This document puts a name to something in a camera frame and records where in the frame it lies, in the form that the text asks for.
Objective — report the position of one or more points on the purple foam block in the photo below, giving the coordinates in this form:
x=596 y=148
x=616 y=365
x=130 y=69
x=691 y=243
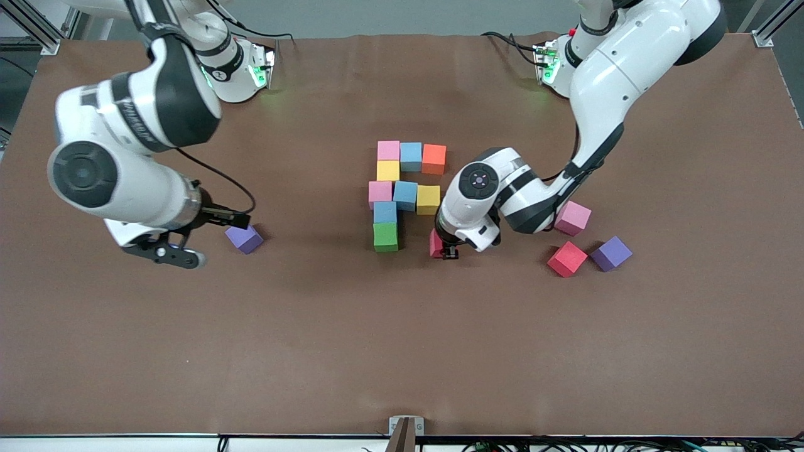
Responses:
x=245 y=240
x=611 y=253

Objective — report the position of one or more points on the green foam block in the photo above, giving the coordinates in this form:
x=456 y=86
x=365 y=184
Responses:
x=385 y=236

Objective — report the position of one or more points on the red foam block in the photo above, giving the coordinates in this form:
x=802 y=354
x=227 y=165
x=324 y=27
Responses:
x=567 y=258
x=434 y=243

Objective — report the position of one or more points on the yellow foam block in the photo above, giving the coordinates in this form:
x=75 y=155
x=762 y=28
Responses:
x=388 y=170
x=428 y=199

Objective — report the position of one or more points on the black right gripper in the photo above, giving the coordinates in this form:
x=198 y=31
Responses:
x=211 y=216

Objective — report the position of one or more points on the orange foam block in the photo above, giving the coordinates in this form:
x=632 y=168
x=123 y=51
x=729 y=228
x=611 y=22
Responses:
x=434 y=158

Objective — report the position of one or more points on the right arm base connector plate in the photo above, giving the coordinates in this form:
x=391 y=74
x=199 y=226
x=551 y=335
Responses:
x=262 y=69

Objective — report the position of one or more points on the left arm base connector plate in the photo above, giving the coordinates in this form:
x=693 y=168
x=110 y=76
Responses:
x=546 y=63

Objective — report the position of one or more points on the blue foam block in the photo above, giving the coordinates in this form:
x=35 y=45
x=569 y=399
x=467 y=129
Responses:
x=385 y=212
x=405 y=194
x=411 y=156

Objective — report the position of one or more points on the aluminium frame post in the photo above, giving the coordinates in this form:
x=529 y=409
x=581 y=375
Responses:
x=763 y=40
x=49 y=46

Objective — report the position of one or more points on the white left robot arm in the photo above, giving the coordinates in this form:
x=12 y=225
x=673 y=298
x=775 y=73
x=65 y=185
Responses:
x=615 y=75

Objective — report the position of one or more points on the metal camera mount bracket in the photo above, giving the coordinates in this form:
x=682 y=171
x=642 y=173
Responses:
x=406 y=433

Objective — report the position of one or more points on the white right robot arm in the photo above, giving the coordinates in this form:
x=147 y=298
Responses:
x=125 y=176

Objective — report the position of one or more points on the pink foam block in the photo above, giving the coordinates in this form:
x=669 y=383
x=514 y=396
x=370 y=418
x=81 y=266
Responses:
x=380 y=191
x=388 y=150
x=573 y=218

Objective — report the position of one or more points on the brown table cover sheet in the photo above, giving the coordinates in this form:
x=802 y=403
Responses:
x=125 y=345

